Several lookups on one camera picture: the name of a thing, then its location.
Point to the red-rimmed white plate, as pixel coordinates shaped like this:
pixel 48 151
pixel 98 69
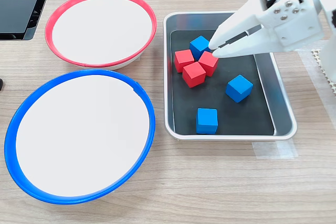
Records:
pixel 102 30

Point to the blue-rimmed white plate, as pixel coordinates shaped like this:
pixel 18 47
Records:
pixel 78 142

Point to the small black object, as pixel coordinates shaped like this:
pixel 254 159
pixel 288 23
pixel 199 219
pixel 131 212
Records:
pixel 1 84

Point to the blue cube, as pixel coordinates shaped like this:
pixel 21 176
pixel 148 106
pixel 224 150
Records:
pixel 239 89
pixel 207 120
pixel 199 44

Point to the pale perforated base plate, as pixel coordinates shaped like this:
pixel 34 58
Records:
pixel 317 53

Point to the black tray mat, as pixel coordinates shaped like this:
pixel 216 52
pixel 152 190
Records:
pixel 223 119

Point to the steel tray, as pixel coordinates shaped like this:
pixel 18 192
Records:
pixel 281 119

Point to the black device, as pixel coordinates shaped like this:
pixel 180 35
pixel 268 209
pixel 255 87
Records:
pixel 18 11

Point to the clear tape strip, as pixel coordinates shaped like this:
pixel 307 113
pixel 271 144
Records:
pixel 312 77
pixel 273 150

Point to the red cube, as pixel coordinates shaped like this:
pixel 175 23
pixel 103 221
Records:
pixel 193 74
pixel 183 58
pixel 208 64

